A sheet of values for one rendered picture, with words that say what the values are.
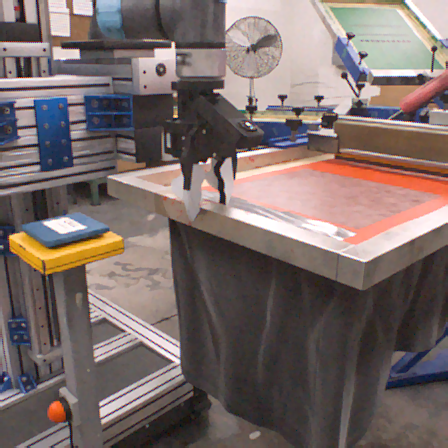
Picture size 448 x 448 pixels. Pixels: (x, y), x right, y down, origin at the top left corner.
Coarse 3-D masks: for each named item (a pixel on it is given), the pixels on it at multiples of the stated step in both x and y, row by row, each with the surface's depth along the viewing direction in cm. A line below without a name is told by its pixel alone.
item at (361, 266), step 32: (256, 160) 120; (288, 160) 128; (128, 192) 92; (160, 192) 86; (192, 224) 80; (224, 224) 74; (256, 224) 69; (416, 224) 69; (288, 256) 65; (320, 256) 61; (352, 256) 58; (384, 256) 59; (416, 256) 66
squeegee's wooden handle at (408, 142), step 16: (336, 128) 126; (352, 128) 122; (368, 128) 119; (384, 128) 116; (400, 128) 113; (352, 144) 123; (368, 144) 120; (384, 144) 117; (400, 144) 114; (416, 144) 111; (432, 144) 108; (432, 160) 109
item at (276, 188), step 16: (336, 160) 130; (256, 176) 113; (272, 176) 112; (288, 176) 112; (304, 176) 112; (320, 176) 112; (336, 176) 112; (352, 176) 113; (368, 176) 113; (240, 192) 99; (256, 192) 99; (272, 192) 99; (288, 192) 99; (304, 192) 99; (320, 192) 99
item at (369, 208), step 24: (336, 192) 99; (360, 192) 99; (384, 192) 99; (408, 192) 99; (432, 192) 99; (312, 216) 84; (336, 216) 84; (360, 216) 84; (384, 216) 84; (408, 216) 84; (360, 240) 73
